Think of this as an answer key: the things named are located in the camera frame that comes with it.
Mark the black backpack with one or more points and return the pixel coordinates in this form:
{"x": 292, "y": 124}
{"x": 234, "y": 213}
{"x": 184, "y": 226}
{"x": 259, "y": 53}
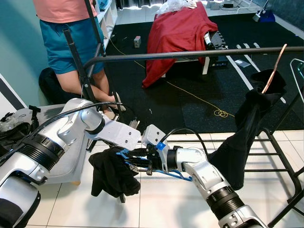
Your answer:
{"x": 52, "y": 88}

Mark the small grey box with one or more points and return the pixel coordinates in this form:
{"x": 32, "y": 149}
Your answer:
{"x": 137, "y": 42}

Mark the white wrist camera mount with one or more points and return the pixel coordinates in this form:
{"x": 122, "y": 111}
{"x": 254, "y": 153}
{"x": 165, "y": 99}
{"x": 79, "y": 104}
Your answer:
{"x": 153, "y": 135}
{"x": 118, "y": 134}

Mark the white low cabinet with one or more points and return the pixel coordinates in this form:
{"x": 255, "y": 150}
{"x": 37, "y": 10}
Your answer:
{"x": 108, "y": 19}

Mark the blue stand base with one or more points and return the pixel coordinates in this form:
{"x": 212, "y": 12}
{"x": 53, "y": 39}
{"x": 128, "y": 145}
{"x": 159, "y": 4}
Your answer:
{"x": 267, "y": 17}

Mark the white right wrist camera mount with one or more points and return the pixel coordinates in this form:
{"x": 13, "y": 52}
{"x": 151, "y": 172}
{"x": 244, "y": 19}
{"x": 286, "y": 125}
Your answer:
{"x": 153, "y": 135}

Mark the black fabric bag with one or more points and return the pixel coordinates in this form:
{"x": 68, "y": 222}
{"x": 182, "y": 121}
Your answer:
{"x": 14, "y": 135}

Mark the light green plastic hanger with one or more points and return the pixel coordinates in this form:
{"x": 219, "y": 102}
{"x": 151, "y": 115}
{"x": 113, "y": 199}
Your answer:
{"x": 297, "y": 60}

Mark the white crumpled cloth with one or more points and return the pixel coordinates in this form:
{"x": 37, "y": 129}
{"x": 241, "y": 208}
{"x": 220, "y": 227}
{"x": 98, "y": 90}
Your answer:
{"x": 178, "y": 5}

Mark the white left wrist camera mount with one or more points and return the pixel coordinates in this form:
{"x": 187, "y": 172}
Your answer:
{"x": 118, "y": 134}

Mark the black and white machine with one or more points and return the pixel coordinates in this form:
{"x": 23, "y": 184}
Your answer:
{"x": 216, "y": 42}

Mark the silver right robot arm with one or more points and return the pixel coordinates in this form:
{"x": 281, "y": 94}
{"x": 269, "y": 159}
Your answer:
{"x": 204, "y": 175}

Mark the black metal clothes rack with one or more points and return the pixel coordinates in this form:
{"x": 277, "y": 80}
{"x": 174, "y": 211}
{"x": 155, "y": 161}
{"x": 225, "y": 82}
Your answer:
{"x": 190, "y": 53}

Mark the red cloth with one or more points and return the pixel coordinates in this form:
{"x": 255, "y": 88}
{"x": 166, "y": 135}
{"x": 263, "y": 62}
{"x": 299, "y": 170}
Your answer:
{"x": 175, "y": 33}

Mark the pink plastic hanger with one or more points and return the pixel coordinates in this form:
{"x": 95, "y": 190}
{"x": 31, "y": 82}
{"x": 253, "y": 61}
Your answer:
{"x": 275, "y": 71}

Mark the beige slide sandal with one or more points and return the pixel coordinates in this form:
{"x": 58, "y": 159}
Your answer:
{"x": 109, "y": 114}
{"x": 118, "y": 102}

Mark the blue plastic hanger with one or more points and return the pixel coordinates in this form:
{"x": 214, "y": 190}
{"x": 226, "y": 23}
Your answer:
{"x": 178, "y": 175}

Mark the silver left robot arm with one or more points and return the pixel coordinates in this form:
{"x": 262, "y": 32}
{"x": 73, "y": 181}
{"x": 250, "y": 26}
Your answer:
{"x": 52, "y": 137}

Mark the black printed shirt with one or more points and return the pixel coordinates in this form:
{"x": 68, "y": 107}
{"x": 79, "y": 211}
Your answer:
{"x": 111, "y": 175}

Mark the person in teal shorts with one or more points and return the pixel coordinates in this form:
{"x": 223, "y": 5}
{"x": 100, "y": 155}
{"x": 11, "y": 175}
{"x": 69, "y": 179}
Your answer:
{"x": 66, "y": 42}

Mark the plain black collared shirt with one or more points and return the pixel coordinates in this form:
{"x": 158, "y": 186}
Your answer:
{"x": 237, "y": 152}

